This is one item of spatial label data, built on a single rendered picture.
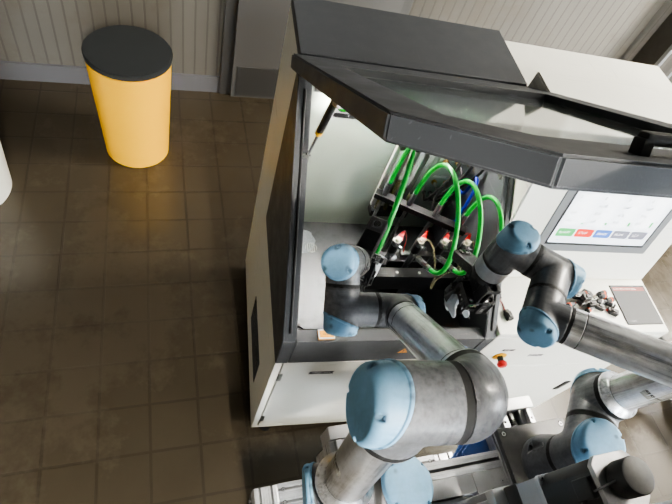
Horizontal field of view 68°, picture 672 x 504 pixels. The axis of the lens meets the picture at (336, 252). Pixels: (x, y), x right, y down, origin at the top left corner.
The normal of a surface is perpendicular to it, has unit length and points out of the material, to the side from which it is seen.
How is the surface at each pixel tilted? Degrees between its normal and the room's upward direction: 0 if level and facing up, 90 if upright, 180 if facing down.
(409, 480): 7
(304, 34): 0
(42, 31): 90
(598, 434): 7
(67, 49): 90
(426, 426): 48
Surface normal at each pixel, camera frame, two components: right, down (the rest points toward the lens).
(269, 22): 0.21, 0.83
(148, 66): 0.24, -0.56
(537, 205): 0.18, 0.67
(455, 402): 0.25, -0.27
